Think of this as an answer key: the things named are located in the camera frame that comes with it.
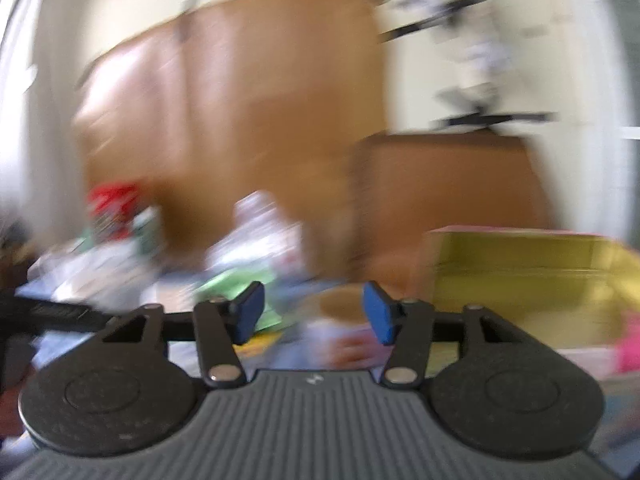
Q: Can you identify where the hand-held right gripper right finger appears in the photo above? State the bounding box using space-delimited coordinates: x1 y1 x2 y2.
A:
363 281 526 389

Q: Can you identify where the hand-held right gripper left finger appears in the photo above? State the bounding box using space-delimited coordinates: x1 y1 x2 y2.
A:
102 281 266 389

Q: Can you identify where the pink macaron print tin box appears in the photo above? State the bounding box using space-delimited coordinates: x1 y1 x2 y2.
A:
424 226 640 353

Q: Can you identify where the pink fluffy soft item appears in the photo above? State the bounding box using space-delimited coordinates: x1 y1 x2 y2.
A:
617 317 640 373

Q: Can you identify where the green packet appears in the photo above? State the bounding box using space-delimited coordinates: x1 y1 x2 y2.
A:
196 267 283 332

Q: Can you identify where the paper cup with pink print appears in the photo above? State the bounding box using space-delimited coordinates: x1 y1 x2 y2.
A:
317 286 372 328

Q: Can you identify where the blue striped tablecloth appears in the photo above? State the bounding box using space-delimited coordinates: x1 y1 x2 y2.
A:
20 260 640 461

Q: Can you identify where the clear plastic bag of cups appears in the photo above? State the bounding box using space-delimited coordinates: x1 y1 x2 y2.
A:
206 191 307 278

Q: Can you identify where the green bottle with white cap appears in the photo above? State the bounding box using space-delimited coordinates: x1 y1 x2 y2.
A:
131 206 165 257

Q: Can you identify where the red printed packet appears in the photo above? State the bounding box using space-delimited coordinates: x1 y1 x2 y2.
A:
86 182 144 233

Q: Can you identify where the brown woven chair back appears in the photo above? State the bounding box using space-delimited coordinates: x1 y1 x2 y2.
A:
352 131 553 276

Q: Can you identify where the black tape strip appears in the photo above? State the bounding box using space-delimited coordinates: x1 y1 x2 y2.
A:
434 91 559 132
379 0 497 43

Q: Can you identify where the white power strip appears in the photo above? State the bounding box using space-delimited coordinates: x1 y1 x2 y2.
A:
460 32 507 78

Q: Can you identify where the wood-grain wall sheet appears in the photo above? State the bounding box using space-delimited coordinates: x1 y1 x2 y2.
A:
72 0 392 273

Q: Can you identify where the white window frame frosted glass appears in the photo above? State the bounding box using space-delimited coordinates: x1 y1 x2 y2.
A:
587 0 640 243

